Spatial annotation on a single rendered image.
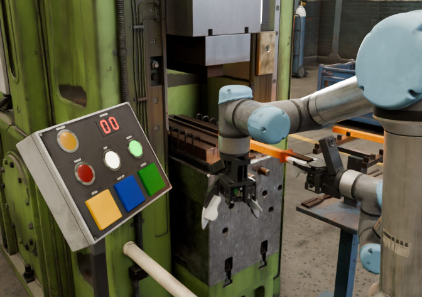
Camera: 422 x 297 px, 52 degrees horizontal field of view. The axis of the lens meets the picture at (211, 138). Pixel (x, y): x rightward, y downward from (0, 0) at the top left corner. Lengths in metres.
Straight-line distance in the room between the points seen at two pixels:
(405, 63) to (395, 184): 0.16
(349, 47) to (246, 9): 9.09
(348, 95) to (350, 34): 9.72
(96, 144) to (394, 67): 0.75
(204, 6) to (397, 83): 0.93
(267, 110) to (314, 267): 1.89
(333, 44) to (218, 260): 9.46
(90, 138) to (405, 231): 0.75
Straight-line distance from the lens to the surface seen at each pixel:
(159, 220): 1.67
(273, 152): 1.41
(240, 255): 1.73
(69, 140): 1.06
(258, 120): 0.86
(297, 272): 2.62
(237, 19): 1.51
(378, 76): 0.59
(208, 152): 1.51
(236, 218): 1.63
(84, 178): 1.05
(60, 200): 1.03
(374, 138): 1.93
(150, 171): 1.20
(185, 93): 2.00
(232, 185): 0.99
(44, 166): 1.03
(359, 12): 10.43
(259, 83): 1.81
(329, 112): 0.89
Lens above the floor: 1.47
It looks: 18 degrees down
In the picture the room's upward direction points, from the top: straight up
